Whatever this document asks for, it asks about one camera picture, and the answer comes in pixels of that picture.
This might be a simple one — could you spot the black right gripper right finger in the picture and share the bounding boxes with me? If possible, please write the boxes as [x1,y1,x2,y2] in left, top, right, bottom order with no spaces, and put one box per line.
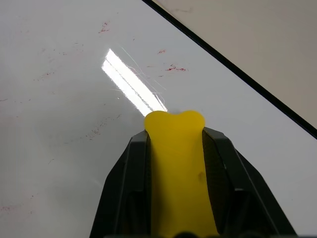
[202,127,298,238]

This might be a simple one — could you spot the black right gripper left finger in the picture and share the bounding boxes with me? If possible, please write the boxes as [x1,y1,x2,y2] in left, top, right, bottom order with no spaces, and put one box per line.
[89,130,153,238]

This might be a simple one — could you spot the yellow whiteboard eraser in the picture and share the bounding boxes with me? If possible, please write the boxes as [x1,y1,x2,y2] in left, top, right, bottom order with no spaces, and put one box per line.
[144,110,220,237]

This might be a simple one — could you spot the black-framed whiteboard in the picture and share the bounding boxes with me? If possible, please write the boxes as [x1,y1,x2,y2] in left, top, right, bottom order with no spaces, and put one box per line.
[0,0,317,238]

